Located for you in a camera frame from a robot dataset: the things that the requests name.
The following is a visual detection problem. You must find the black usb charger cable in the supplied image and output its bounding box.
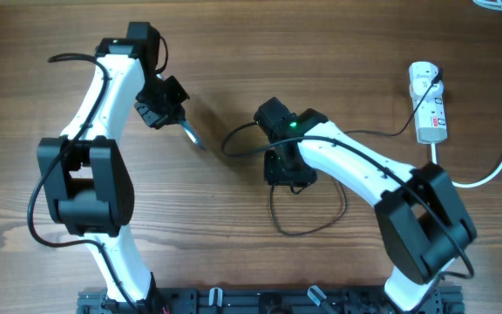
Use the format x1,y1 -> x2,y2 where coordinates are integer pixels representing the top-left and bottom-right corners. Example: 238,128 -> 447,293
269,67 -> 444,238

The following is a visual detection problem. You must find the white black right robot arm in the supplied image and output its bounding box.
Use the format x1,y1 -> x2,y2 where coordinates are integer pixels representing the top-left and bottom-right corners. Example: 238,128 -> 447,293
254,98 -> 477,312

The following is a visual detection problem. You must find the white usb wall adapter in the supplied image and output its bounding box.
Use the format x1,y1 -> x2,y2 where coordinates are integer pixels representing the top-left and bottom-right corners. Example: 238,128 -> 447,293
410,77 -> 444,101

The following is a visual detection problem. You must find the teal screen smartphone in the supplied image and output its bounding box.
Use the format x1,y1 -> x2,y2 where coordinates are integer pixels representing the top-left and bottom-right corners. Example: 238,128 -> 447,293
180,119 -> 207,150

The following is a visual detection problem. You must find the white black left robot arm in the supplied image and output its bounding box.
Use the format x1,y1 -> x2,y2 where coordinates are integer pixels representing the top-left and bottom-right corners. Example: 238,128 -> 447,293
27,22 -> 189,313

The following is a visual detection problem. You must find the white power strip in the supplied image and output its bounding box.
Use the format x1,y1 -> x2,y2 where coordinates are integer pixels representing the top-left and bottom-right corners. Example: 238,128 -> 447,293
409,61 -> 448,144

